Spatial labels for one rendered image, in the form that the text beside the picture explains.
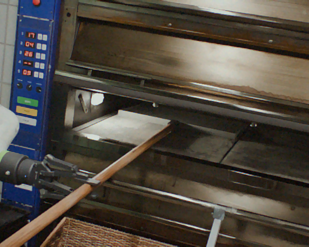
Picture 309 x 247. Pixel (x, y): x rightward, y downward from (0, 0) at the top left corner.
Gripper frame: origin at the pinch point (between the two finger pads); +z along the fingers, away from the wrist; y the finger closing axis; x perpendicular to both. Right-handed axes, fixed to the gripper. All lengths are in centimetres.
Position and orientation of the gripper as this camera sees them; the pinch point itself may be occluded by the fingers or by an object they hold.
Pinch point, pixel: (87, 187)
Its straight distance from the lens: 165.4
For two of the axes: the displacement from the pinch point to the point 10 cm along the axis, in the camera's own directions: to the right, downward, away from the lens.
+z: 9.5, 2.1, -2.5
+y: -1.5, 9.6, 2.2
